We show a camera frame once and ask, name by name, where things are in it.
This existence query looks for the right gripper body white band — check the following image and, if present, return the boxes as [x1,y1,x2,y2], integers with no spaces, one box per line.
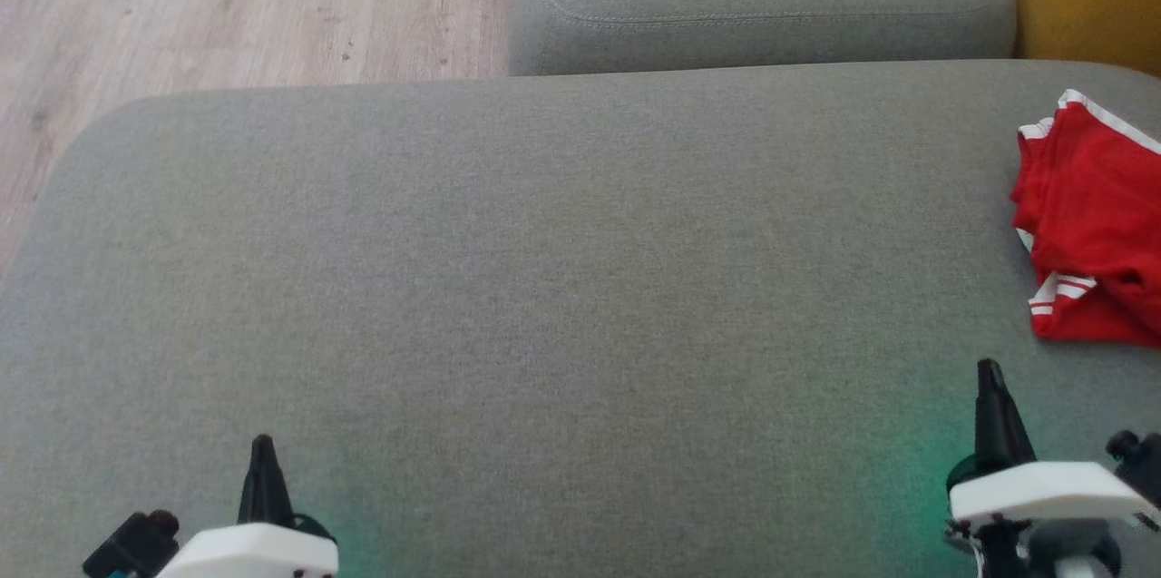
[943,428,1161,578]

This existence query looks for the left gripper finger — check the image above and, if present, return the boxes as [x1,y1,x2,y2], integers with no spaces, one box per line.
[264,435,297,527]
[238,435,268,526]

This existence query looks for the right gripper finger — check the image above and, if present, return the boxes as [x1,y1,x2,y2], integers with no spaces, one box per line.
[973,358,1006,468]
[992,359,1038,467]

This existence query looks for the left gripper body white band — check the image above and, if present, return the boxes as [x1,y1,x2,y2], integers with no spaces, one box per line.
[82,510,342,578]

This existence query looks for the red shorts with white hem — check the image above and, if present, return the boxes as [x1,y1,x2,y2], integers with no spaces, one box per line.
[1010,88,1161,290]

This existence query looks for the grey sofa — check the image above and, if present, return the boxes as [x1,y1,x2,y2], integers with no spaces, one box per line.
[0,59,1161,578]

